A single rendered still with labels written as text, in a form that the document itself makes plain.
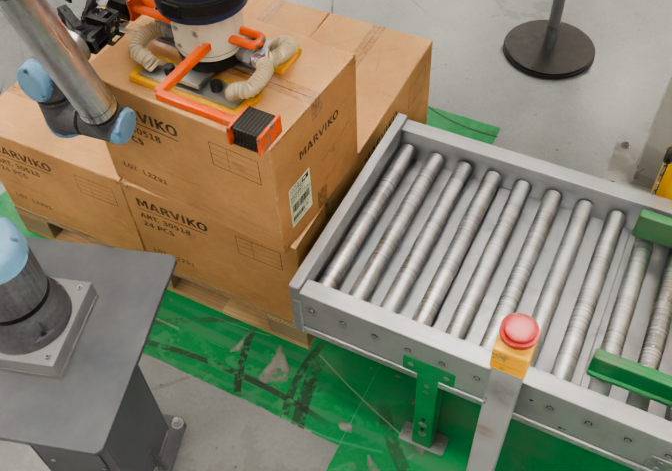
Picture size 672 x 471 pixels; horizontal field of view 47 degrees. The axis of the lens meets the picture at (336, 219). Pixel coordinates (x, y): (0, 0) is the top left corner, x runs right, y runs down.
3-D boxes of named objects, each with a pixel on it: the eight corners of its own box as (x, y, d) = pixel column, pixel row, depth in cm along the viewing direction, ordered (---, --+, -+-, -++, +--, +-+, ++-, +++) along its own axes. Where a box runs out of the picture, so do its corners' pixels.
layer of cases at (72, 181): (426, 124, 296) (433, 39, 265) (305, 326, 240) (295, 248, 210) (169, 45, 333) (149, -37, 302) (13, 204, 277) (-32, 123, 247)
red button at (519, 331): (542, 331, 138) (545, 319, 135) (530, 363, 134) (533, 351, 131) (504, 317, 140) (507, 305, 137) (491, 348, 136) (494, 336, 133)
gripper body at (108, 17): (127, 33, 193) (97, 62, 186) (100, 25, 196) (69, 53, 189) (119, 8, 187) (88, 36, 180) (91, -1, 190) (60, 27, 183)
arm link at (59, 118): (81, 146, 188) (65, 108, 178) (42, 136, 191) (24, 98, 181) (102, 121, 193) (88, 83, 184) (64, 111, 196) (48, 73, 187)
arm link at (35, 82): (21, 99, 181) (5, 65, 173) (56, 67, 188) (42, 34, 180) (52, 110, 178) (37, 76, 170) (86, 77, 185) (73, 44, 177)
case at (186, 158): (358, 161, 230) (356, 53, 199) (285, 254, 208) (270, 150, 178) (198, 97, 251) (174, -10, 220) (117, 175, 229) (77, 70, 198)
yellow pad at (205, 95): (263, 97, 189) (261, 81, 186) (241, 122, 184) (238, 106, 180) (153, 58, 201) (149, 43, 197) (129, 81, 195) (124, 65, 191)
